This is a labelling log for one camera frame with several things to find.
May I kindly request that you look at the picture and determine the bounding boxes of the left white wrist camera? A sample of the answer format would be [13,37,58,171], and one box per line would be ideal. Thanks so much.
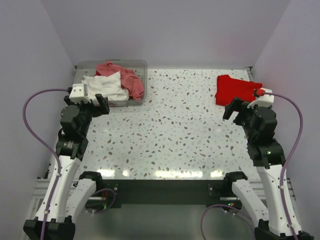
[69,83,91,104]

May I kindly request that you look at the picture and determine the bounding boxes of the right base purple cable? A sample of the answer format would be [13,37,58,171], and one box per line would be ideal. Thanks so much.
[201,203,258,240]

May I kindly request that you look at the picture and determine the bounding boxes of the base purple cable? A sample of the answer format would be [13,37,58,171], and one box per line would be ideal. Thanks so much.
[84,188,117,215]
[201,203,258,240]

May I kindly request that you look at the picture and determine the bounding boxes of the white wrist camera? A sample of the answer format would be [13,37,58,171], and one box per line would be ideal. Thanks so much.
[247,87,274,109]
[69,83,91,104]

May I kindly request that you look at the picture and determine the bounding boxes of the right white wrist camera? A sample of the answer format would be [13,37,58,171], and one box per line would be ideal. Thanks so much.
[247,87,274,109]

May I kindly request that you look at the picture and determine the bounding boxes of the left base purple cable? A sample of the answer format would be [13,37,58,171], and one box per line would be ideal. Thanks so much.
[84,188,117,215]

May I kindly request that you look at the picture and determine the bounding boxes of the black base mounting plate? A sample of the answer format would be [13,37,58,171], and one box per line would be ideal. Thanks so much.
[86,179,242,210]

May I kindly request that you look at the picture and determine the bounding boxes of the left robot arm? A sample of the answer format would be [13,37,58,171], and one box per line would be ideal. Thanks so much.
[23,94,110,240]

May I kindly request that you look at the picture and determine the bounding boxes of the bright red folded t shirt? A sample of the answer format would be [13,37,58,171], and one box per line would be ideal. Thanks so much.
[215,74,263,106]

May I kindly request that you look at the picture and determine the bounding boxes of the white printed t shirt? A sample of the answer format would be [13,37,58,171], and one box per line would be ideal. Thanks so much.
[81,72,129,104]

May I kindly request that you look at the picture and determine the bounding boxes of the pink t shirt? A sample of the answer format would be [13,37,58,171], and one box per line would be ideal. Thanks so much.
[96,61,145,101]

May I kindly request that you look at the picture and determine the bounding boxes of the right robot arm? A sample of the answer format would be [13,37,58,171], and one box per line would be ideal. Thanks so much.
[222,98,314,240]

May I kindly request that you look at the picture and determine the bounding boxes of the clear plastic bin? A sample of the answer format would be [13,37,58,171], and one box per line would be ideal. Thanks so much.
[73,60,148,107]

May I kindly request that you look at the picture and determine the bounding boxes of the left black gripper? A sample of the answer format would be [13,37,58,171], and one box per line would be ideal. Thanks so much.
[64,93,109,136]

